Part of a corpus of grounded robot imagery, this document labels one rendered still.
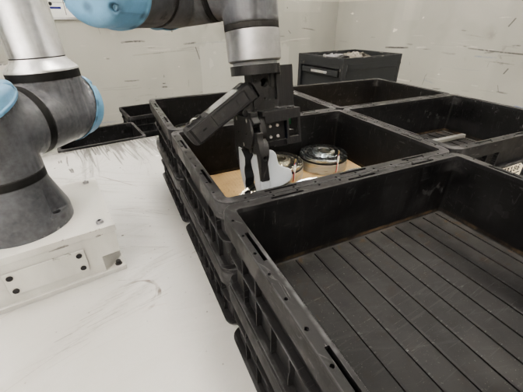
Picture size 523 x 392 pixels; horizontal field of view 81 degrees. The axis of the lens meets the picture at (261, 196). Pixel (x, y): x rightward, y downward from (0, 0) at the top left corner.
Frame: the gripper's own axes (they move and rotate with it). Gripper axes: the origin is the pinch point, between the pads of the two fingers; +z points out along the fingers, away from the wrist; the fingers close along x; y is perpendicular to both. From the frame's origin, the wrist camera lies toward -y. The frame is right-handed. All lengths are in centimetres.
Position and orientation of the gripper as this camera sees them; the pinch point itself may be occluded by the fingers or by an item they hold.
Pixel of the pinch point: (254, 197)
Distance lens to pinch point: 50.6
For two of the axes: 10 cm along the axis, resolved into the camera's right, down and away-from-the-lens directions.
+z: 0.9, 9.2, 3.8
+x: -4.2, -3.1, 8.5
